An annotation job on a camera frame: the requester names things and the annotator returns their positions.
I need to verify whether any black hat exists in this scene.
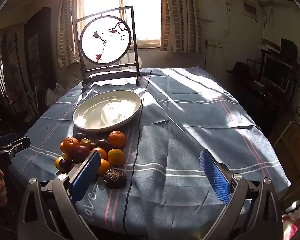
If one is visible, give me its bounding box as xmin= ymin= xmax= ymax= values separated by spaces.
xmin=226 ymin=61 xmax=254 ymax=76

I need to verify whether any round painted screen on stand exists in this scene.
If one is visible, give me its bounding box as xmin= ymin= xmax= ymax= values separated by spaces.
xmin=75 ymin=6 xmax=140 ymax=92

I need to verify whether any wall power socket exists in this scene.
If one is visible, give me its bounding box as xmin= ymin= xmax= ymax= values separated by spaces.
xmin=204 ymin=39 xmax=223 ymax=47

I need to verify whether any black speaker box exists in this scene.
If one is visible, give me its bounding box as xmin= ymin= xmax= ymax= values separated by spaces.
xmin=280 ymin=38 xmax=298 ymax=55

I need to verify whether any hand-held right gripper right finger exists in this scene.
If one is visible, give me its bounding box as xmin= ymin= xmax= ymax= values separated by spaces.
xmin=199 ymin=149 xmax=283 ymax=240

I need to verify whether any checked curtain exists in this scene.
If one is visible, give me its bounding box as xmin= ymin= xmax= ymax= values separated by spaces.
xmin=55 ymin=0 xmax=87 ymax=68
xmin=161 ymin=0 xmax=207 ymax=53

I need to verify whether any large red plum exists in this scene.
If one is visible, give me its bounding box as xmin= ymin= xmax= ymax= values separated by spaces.
xmin=73 ymin=145 xmax=91 ymax=164

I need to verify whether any blue striped tablecloth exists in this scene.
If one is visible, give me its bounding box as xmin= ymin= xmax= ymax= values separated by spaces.
xmin=9 ymin=67 xmax=292 ymax=240

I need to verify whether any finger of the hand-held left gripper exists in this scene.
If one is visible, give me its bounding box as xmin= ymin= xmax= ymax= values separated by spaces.
xmin=0 ymin=133 xmax=17 ymax=146
xmin=5 ymin=137 xmax=31 ymax=156

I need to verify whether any small dark plum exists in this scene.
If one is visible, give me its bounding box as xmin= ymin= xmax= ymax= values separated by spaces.
xmin=59 ymin=158 xmax=72 ymax=170

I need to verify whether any white plastic bag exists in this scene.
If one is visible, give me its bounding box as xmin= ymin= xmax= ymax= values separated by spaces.
xmin=45 ymin=83 xmax=65 ymax=103

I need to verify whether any pink patterned cloth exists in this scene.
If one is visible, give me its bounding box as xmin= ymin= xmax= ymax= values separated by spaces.
xmin=281 ymin=212 xmax=300 ymax=240

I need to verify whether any computer monitor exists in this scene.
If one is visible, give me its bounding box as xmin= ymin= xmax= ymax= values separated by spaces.
xmin=263 ymin=55 xmax=293 ymax=87

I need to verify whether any person's left hand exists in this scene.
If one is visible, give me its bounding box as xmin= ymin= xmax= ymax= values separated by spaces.
xmin=0 ymin=169 xmax=8 ymax=207

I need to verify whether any white ceramic plate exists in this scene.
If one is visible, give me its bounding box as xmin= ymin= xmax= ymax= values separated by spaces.
xmin=72 ymin=90 xmax=142 ymax=133

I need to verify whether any window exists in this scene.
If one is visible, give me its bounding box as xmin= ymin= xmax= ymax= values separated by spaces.
xmin=75 ymin=0 xmax=165 ymax=48

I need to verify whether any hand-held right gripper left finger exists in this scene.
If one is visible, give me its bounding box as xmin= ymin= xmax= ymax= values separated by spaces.
xmin=17 ymin=150 xmax=102 ymax=240

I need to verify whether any white wall panel box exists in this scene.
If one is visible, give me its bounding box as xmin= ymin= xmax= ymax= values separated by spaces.
xmin=241 ymin=0 xmax=259 ymax=20

